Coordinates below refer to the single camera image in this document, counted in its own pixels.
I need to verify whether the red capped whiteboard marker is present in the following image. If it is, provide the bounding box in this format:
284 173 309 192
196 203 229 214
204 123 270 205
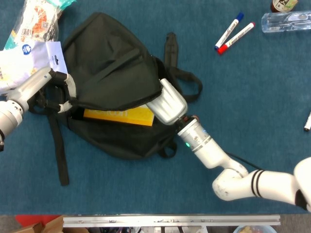
217 21 256 55

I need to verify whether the red flat object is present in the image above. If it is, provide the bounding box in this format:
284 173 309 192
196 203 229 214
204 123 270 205
15 214 61 228

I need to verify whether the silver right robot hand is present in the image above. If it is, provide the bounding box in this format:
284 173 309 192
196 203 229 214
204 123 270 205
146 78 189 125

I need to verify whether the aluminium rail profile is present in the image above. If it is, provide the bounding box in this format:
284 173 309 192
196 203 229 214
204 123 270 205
62 215 281 228

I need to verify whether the light blue round container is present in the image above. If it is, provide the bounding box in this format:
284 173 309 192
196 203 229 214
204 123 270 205
232 225 277 233

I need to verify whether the teal plastic package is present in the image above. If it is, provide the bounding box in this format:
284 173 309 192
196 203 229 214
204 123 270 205
47 0 77 12

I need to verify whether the white snack bag blue logo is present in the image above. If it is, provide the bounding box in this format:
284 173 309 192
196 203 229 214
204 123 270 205
0 40 69 95

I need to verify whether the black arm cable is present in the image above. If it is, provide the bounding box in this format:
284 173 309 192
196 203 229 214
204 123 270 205
224 150 265 171

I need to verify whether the white yellow Lexicon book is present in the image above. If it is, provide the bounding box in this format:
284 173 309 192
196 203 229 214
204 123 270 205
83 104 155 127

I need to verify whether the brown glass bottle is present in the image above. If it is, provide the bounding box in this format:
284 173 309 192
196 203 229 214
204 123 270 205
270 0 299 13

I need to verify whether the blue capped whiteboard marker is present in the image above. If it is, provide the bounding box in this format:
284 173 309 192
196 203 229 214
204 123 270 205
214 12 245 51

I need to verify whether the black capped whiteboard marker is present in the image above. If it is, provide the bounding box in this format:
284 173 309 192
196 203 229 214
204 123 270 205
303 111 311 133

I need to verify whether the brown cardboard box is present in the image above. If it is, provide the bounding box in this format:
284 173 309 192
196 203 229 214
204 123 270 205
12 215 89 233

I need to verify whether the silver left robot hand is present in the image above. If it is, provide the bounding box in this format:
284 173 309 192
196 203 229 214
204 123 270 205
6 67 78 114

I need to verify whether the black fabric backpack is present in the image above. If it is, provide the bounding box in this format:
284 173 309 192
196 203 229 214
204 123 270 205
29 12 203 187

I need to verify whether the clear snack bag orange print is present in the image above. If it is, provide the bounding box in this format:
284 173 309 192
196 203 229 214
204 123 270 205
4 0 61 49

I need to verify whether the clear plastic pencil case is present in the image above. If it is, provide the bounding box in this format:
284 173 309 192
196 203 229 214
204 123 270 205
261 11 311 33

